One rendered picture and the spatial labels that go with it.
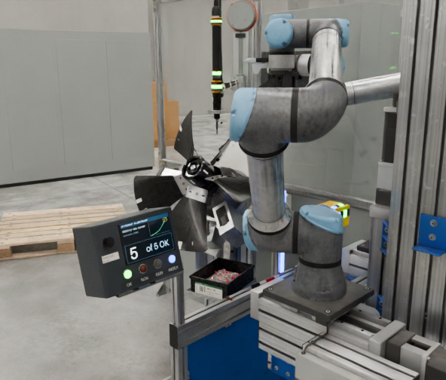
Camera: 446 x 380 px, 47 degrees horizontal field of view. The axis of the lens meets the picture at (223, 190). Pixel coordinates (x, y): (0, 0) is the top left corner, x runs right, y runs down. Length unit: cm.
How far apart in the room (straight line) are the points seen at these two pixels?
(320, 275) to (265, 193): 30
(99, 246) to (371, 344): 72
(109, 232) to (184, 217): 79
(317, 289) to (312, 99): 56
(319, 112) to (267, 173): 21
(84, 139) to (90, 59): 112
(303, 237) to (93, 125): 647
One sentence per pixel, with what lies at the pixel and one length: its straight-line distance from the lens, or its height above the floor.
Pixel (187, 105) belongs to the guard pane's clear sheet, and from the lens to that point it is 333.
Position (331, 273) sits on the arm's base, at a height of 111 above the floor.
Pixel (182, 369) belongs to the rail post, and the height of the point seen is 70.
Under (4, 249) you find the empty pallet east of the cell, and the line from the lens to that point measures 482.
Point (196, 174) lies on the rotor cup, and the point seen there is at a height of 120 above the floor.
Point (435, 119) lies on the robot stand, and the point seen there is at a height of 152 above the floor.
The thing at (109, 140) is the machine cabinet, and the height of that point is 51.
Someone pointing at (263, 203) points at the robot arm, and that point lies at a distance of 128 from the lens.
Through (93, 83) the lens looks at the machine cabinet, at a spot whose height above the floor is 134.
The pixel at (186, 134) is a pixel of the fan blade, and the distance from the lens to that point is 239.
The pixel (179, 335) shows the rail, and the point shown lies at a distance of 168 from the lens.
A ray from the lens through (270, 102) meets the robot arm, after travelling 107.
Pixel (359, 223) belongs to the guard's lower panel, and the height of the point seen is 88.
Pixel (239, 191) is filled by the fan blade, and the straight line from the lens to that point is 198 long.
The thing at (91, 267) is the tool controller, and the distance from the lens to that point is 139.
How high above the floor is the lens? 166
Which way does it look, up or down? 14 degrees down
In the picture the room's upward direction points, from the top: straight up
